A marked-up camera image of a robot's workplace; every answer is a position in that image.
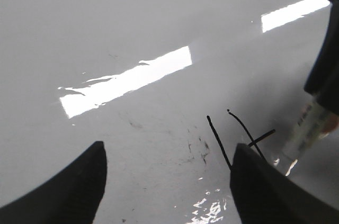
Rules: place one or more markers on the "white whiteboard marker pen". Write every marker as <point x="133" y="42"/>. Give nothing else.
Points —
<point x="314" y="123"/>

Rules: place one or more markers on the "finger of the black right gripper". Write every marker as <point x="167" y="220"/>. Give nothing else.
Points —
<point x="322" y="82"/>

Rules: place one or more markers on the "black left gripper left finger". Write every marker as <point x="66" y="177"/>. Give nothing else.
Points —
<point x="71" y="196"/>

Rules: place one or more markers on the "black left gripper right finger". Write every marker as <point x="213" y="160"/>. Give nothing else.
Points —
<point x="263" y="195"/>

